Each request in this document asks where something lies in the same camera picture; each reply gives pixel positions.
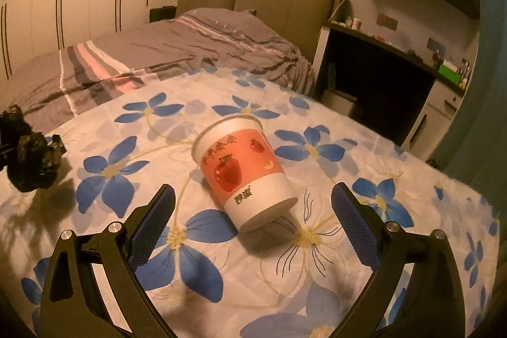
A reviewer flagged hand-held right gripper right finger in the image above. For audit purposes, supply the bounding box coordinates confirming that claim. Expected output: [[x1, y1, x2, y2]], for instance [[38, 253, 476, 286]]
[[331, 183, 466, 338]]

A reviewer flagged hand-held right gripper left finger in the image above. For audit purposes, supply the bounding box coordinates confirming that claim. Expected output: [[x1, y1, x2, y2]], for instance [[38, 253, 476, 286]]
[[37, 183, 179, 338]]

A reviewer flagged white paper cup red label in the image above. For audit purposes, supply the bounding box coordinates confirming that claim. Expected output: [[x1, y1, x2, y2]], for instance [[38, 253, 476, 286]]
[[191, 114, 298, 233]]

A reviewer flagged black plastic bag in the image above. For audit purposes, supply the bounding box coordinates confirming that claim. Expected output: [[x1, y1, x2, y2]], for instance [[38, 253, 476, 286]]
[[0, 104, 67, 193]]

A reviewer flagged white storage box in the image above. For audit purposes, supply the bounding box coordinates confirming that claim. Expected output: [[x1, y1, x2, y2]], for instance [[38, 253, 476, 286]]
[[321, 88, 357, 117]]

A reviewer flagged white drawer cabinet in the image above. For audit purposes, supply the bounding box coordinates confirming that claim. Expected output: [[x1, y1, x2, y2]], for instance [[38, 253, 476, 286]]
[[400, 79, 464, 162]]

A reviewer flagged grey striped duvet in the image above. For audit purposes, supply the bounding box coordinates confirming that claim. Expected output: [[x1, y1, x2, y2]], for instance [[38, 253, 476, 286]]
[[0, 7, 318, 125]]

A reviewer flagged green box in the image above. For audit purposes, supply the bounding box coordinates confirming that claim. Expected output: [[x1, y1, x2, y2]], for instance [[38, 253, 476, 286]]
[[438, 59, 462, 83]]

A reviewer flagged dark desk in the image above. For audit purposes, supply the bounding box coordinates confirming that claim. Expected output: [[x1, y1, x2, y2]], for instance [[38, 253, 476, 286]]
[[313, 21, 466, 160]]

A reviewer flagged blue and beige curtain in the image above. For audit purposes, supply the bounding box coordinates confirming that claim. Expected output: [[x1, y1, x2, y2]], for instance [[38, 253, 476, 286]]
[[432, 0, 507, 244]]

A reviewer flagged black nightstand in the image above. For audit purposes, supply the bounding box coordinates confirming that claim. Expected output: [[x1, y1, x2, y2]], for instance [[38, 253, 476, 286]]
[[150, 5, 177, 24]]

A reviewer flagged grey pillow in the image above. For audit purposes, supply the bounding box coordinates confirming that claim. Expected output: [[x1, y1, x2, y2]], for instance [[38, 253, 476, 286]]
[[174, 7, 278, 41]]

